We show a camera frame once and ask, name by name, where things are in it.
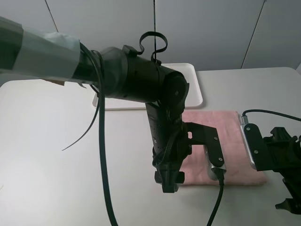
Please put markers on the thin black cable tie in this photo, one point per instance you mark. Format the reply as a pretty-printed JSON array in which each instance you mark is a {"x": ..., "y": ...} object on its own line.
[{"x": 94, "y": 106}]

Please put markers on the white rectangular plastic tray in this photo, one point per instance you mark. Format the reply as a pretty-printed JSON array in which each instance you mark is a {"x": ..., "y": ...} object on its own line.
[{"x": 193, "y": 99}]

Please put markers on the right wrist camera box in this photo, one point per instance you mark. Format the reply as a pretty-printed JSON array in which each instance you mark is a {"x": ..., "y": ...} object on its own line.
[{"x": 254, "y": 144}]

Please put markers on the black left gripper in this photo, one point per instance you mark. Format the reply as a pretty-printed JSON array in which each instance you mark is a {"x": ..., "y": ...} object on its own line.
[{"x": 168, "y": 166}]

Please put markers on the pink towel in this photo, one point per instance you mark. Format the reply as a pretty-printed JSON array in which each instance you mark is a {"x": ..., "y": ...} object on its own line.
[{"x": 238, "y": 169}]

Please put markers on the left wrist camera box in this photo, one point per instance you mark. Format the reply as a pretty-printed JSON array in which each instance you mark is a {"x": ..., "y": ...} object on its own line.
[{"x": 208, "y": 138}]

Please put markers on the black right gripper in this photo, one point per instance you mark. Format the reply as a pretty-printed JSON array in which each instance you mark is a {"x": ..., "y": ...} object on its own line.
[{"x": 285, "y": 151}]

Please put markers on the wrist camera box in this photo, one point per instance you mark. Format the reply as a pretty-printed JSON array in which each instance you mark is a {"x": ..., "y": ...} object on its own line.
[
  {"x": 208, "y": 138},
  {"x": 254, "y": 144}
]

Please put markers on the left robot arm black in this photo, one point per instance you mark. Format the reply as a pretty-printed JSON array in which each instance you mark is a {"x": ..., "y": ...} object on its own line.
[{"x": 115, "y": 73}]

